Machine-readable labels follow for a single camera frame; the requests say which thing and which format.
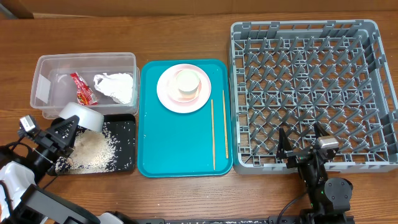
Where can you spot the white napkin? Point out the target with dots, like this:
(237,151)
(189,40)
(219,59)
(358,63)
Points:
(118,86)

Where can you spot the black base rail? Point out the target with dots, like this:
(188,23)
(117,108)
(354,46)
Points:
(269,220)

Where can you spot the large pink plate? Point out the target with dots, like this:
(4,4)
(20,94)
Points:
(189,107)

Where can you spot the red snack wrapper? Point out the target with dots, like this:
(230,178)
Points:
(84,93)

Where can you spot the right wooden chopstick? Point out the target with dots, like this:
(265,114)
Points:
(225,126)

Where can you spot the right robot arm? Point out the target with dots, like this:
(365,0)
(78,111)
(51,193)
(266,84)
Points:
(329,198)

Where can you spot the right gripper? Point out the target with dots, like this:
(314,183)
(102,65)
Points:
(296,155)

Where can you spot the white cup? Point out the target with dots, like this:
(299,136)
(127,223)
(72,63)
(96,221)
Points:
(187,82)

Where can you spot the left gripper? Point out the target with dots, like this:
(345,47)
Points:
(46,141)

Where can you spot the black plastic tray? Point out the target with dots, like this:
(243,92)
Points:
(127,143)

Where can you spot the left wooden chopstick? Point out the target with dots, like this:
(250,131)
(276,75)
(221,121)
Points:
(213,134)

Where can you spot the grey dish rack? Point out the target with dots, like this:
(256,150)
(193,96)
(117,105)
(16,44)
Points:
(292,74)

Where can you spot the wooden chopstick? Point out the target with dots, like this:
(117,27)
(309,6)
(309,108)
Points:
(225,126)
(213,134)

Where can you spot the grey bowl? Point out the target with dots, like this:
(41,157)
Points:
(88,118)

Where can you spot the white rice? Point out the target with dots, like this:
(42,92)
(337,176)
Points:
(93,152)

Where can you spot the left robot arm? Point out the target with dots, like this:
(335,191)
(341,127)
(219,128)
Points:
(23,201)

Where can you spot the teal serving tray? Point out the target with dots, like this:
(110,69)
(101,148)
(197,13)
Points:
(171,144)

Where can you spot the clear plastic bin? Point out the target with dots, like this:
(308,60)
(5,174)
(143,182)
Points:
(53,87)

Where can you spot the small pink plate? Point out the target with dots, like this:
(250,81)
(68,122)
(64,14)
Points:
(175,95)

